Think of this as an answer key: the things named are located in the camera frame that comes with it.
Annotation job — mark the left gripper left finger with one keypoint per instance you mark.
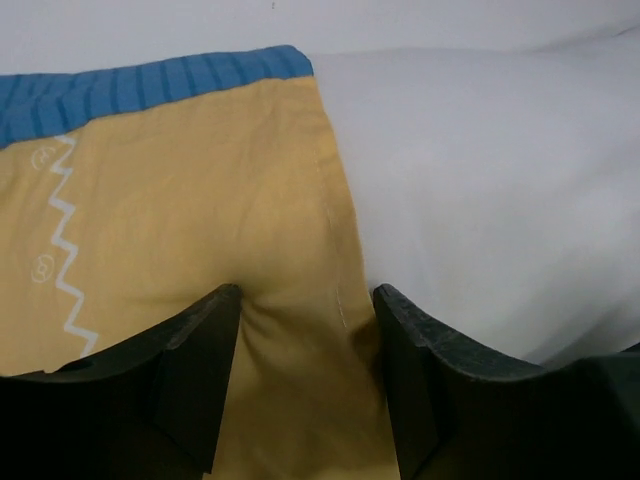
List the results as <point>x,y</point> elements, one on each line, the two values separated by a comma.
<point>149,407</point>

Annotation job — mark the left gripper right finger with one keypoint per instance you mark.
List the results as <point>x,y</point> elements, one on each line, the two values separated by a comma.
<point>461,410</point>

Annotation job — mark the yellow pillowcase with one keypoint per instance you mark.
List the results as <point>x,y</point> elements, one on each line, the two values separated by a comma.
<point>129,193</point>

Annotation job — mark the white pillow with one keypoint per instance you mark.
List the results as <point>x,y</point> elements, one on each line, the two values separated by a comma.
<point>499,191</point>

